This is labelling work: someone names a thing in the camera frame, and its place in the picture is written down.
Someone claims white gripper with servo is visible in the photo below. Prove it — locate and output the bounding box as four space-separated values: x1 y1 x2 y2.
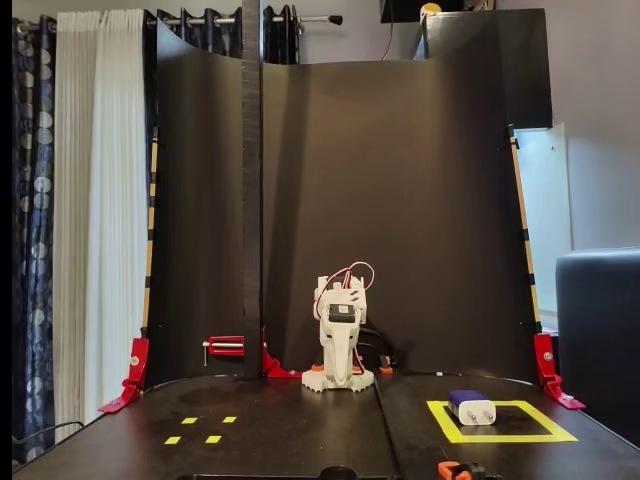
319 298 362 391

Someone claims blue white USB wall charger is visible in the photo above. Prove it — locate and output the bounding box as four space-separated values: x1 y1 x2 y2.
447 389 498 427

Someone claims red metal C-clamp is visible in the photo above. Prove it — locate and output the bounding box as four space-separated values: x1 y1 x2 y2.
202 334 247 369

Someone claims black orange bar clamp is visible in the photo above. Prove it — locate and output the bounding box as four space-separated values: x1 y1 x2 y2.
437 460 489 480

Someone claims black curved backdrop board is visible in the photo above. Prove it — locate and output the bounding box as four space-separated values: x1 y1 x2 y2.
147 9 554 386

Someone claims yellow tape square outline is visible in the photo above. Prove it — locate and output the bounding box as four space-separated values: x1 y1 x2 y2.
426 399 579 445

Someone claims yellow black striped stick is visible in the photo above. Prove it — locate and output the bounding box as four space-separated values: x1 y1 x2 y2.
142 127 160 341
507 124 544 336

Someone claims white cabinet door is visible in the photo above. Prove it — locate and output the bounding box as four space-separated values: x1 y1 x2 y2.
513 122 574 334

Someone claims white pleated curtain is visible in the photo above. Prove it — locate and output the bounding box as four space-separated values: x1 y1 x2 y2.
53 9 151 441

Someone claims silver curtain rod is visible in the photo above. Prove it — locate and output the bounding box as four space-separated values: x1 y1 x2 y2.
164 15 344 27

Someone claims navy curtain with silver dots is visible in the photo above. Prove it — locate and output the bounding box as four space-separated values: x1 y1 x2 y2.
12 14 57 464

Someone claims dark grommet curtain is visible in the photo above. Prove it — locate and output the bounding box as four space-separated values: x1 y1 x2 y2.
143 5 301 132

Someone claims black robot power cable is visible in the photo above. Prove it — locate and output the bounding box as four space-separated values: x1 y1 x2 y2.
355 327 401 374

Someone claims red post base bracket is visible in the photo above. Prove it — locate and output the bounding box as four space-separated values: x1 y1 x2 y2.
259 323 304 380

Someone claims red plastic clamp bracket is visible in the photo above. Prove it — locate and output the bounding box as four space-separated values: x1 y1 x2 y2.
532 333 587 412
98 337 151 415

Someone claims black corrugated upright post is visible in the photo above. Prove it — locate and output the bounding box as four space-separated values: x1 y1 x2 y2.
242 0 265 381

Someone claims black floor cable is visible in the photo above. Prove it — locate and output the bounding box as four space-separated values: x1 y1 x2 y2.
12 420 86 446

